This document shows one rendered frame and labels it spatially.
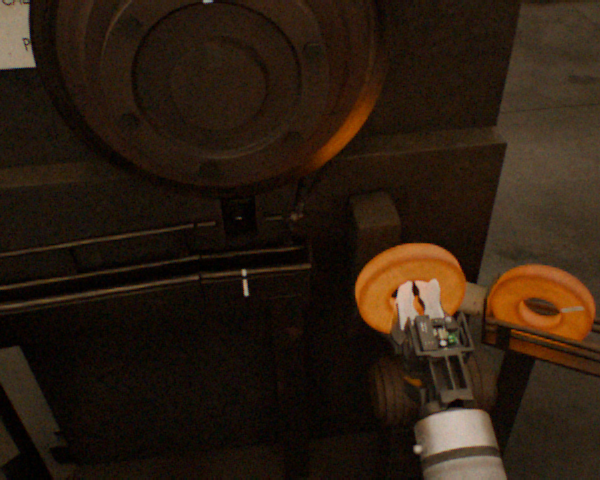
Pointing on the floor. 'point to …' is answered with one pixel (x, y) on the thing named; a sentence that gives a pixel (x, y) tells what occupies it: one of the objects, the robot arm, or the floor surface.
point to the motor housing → (408, 465)
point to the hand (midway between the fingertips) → (411, 281)
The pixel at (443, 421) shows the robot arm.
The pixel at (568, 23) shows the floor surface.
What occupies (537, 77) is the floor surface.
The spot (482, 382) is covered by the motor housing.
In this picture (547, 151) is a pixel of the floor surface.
